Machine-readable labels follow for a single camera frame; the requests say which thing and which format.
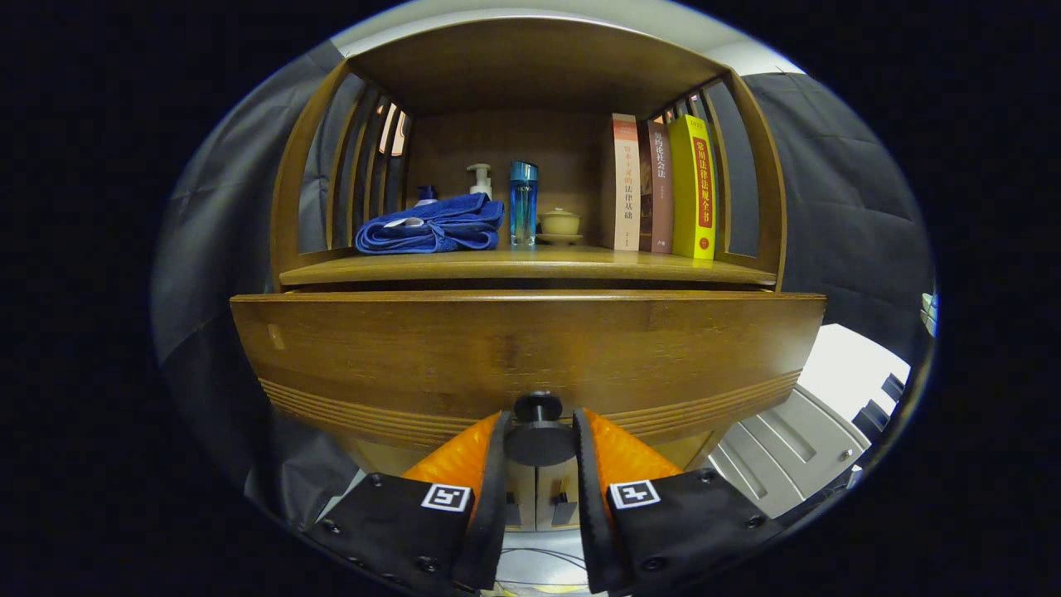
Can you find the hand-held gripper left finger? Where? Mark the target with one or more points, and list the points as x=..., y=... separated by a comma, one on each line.
x=493, y=497

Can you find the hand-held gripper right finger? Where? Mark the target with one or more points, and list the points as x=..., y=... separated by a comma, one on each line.
x=590, y=506

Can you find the wooden drawer with black knob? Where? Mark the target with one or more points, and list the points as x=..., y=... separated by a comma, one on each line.
x=497, y=348

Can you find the white side cabinet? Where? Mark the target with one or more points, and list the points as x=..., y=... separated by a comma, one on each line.
x=787, y=448

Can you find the wooden cabinet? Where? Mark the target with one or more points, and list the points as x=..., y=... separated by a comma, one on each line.
x=530, y=75

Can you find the blue folded towel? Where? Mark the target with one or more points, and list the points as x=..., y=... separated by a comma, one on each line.
x=439, y=228

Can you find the yellow lidded cup with saucer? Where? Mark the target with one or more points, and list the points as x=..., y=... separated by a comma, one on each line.
x=559, y=222

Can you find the blue glass bottle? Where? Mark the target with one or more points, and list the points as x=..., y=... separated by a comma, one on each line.
x=523, y=207

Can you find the small black block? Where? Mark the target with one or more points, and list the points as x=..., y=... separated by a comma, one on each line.
x=870, y=417
x=893, y=387

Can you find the small white blue-capped bottle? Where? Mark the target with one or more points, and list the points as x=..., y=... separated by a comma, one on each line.
x=426, y=193

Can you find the white pump bottle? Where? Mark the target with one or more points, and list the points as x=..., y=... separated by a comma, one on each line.
x=481, y=184

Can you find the brown book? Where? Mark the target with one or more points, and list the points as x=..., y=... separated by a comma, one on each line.
x=659, y=199

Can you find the orange and white book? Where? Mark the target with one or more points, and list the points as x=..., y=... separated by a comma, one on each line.
x=627, y=191

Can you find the yellow book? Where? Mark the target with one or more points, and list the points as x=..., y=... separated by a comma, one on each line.
x=692, y=191

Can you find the black backdrop cloth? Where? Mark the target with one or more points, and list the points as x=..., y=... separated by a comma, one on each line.
x=829, y=207

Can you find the white round device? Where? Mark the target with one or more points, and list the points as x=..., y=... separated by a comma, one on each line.
x=928, y=311

